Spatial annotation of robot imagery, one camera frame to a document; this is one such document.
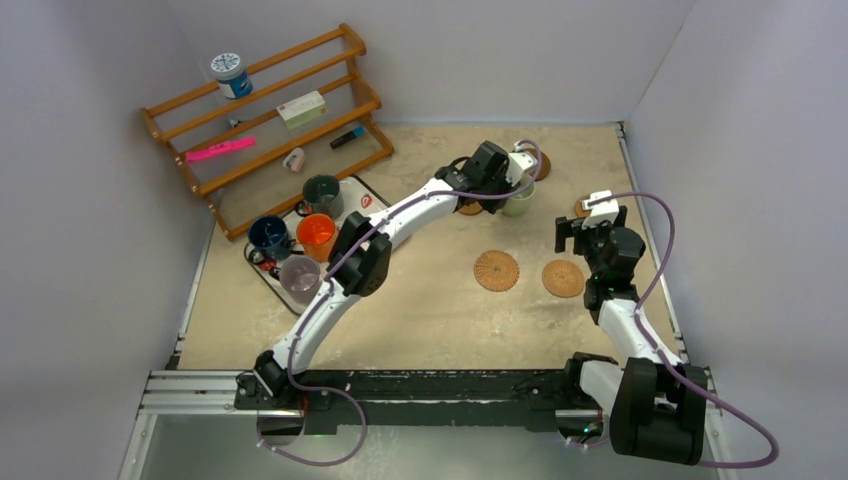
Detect plain round wooden coaster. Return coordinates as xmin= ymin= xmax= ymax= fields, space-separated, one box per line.
xmin=458 ymin=202 xmax=483 ymax=216

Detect light green mug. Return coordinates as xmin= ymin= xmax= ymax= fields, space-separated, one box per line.
xmin=501 ymin=175 xmax=535 ymax=218

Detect dark grooved wooden coaster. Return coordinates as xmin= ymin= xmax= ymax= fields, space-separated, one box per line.
xmin=526 ymin=148 xmax=551 ymax=182

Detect woven rattan round coaster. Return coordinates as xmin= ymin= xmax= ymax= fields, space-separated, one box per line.
xmin=473 ymin=250 xmax=520 ymax=292

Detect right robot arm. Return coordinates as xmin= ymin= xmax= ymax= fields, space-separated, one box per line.
xmin=555 ymin=190 xmax=708 ymax=465

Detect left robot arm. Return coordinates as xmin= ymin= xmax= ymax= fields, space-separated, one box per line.
xmin=236 ymin=140 xmax=544 ymax=409

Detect black blue marker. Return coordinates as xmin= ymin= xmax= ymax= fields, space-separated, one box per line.
xmin=330 ymin=126 xmax=366 ymax=150

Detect dark green mug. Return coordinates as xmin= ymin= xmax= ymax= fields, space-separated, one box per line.
xmin=294 ymin=174 xmax=344 ymax=219

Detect orange mug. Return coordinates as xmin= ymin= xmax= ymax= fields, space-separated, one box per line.
xmin=296 ymin=214 xmax=338 ymax=262

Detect white green small box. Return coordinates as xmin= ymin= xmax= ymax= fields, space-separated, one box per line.
xmin=276 ymin=90 xmax=328 ymax=131

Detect small white pink object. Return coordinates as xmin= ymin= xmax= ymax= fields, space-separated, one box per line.
xmin=283 ymin=147 xmax=306 ymax=172

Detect lilac purple mug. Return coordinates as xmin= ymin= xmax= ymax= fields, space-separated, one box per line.
xmin=279 ymin=255 xmax=321 ymax=305

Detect dark blue mug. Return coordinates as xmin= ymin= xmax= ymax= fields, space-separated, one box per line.
xmin=247 ymin=216 xmax=292 ymax=261

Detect wooden tiered shelf rack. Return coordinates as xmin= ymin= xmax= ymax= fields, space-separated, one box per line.
xmin=139 ymin=23 xmax=395 ymax=240

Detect blue white lidded jar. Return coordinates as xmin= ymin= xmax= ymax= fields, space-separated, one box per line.
xmin=210 ymin=52 xmax=253 ymax=100

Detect pink highlighter marker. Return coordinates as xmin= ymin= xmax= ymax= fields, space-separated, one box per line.
xmin=185 ymin=136 xmax=256 ymax=163

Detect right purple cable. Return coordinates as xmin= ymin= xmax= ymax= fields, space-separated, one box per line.
xmin=566 ymin=192 xmax=781 ymax=470

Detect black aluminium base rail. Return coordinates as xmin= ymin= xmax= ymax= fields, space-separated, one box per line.
xmin=135 ymin=368 xmax=720 ymax=439

